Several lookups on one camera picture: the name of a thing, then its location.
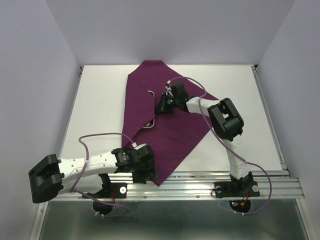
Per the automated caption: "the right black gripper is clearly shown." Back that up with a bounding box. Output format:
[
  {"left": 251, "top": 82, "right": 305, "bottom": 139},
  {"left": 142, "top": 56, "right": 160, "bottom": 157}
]
[{"left": 153, "top": 92, "right": 179, "bottom": 114}]

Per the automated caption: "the purple cloth drape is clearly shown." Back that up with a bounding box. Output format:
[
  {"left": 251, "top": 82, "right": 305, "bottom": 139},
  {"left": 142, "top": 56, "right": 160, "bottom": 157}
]
[{"left": 121, "top": 60, "right": 209, "bottom": 186}]

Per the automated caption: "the stainless steel tray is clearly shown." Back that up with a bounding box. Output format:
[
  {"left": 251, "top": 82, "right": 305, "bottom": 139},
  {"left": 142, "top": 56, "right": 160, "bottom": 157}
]
[{"left": 143, "top": 90, "right": 155, "bottom": 129}]

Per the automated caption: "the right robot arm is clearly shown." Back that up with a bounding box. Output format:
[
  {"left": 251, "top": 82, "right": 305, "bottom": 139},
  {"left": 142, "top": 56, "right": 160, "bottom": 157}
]
[{"left": 155, "top": 80, "right": 254, "bottom": 199}]

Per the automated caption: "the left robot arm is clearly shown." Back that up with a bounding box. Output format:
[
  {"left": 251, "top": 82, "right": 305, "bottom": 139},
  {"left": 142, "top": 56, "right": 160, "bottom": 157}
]
[{"left": 28, "top": 144, "right": 158, "bottom": 204}]

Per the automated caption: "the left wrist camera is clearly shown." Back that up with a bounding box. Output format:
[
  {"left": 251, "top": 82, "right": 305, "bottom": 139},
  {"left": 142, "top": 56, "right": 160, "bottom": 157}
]
[{"left": 134, "top": 143, "right": 148, "bottom": 150}]

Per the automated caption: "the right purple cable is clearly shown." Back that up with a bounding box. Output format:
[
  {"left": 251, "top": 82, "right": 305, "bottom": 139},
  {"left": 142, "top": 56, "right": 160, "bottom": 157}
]
[{"left": 166, "top": 76, "right": 273, "bottom": 216}]

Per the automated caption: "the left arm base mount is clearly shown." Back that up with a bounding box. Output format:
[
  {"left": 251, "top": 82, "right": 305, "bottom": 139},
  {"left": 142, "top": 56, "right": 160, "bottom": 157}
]
[{"left": 81, "top": 173, "right": 129, "bottom": 218}]

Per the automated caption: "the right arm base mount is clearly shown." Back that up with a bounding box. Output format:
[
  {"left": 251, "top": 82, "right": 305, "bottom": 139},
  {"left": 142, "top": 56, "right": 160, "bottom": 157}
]
[{"left": 210, "top": 181, "right": 260, "bottom": 215}]

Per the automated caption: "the aluminium rail frame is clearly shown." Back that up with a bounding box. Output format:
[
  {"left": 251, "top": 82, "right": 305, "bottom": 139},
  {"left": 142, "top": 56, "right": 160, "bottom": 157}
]
[{"left": 30, "top": 65, "right": 317, "bottom": 240}]

